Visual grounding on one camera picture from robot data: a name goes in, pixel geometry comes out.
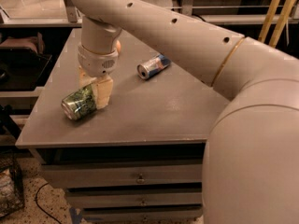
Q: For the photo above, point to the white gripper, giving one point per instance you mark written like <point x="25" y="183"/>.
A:
<point x="97" y="62"/>

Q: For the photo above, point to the green soda can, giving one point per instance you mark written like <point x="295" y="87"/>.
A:
<point x="80" y="103"/>

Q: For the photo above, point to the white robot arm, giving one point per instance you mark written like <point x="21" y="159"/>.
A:
<point x="251" y="161"/>

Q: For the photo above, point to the blue silver energy drink can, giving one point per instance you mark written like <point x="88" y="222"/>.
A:
<point x="153" y="66"/>

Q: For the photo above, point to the orange fruit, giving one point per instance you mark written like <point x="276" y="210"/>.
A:
<point x="118" y="46"/>

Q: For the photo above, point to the dark chair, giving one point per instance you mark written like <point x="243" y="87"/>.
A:
<point x="23" y="63"/>

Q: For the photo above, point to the grey drawer cabinet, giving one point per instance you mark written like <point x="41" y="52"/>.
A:
<point x="166" y="118"/>

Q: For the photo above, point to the top grey drawer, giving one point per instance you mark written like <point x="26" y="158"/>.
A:
<point x="96" y="175"/>

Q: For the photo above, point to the grey drawer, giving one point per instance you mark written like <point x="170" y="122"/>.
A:
<point x="142" y="213"/>
<point x="96" y="175"/>
<point x="134" y="198"/>

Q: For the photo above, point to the middle grey drawer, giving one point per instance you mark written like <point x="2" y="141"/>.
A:
<point x="134" y="198"/>

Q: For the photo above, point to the bottom grey drawer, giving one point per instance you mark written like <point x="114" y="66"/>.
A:
<point x="142" y="213"/>

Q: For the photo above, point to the wooden yellow rack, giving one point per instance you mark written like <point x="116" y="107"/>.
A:
<point x="281" y="22"/>

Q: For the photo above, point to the black wire basket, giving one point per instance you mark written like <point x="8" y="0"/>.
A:
<point x="11" y="185"/>

